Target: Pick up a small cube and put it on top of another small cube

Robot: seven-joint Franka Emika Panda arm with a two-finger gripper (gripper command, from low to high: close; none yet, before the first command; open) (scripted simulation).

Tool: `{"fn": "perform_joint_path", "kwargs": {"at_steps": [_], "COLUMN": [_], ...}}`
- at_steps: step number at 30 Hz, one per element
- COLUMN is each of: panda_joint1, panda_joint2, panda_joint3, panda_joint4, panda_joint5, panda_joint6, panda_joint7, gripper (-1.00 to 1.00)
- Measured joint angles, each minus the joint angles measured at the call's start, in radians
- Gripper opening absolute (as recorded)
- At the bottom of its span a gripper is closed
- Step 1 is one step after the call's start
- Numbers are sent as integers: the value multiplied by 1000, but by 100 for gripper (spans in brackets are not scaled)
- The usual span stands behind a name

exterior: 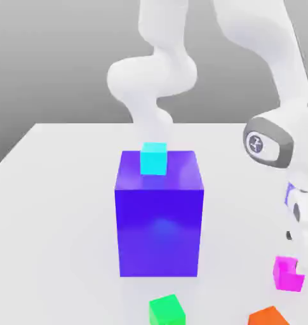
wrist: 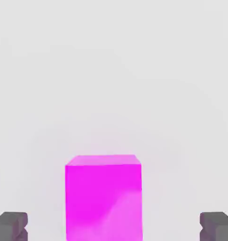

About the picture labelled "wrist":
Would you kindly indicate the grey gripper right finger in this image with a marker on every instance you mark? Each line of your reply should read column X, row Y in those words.
column 219, row 227

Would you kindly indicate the small magenta cube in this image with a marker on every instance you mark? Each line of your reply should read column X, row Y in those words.
column 103, row 197

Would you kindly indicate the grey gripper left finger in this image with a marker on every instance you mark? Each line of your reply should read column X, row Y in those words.
column 8, row 227

